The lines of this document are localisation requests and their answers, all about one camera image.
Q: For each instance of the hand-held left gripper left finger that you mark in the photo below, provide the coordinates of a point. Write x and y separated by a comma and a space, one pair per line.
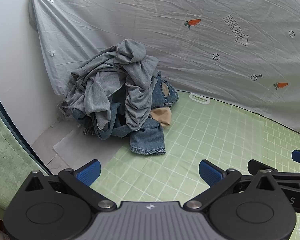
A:
90, 171

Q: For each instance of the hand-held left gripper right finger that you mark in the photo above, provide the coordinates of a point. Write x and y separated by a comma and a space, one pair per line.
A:
210, 173

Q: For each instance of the light grey shirt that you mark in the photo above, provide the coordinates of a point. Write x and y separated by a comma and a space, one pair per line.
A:
137, 87

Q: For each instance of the green grid mat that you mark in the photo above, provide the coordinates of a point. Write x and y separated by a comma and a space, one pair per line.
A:
202, 135

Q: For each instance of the dark checked cloth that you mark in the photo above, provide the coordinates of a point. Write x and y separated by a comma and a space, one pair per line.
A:
90, 131

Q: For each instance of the blue denim jeans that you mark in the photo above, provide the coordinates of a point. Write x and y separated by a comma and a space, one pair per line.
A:
147, 140

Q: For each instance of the crumpled clear plastic wrap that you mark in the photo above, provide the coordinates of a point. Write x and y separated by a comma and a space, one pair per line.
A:
63, 110

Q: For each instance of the beige garment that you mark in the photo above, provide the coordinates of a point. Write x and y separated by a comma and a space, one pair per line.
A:
160, 116

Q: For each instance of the green cloth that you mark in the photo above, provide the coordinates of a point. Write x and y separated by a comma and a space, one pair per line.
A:
7, 155

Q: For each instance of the blue-grey garment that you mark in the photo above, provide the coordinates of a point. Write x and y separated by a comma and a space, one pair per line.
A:
87, 80

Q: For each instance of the grey carrot print sheet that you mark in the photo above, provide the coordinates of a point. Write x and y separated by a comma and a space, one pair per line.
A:
165, 17

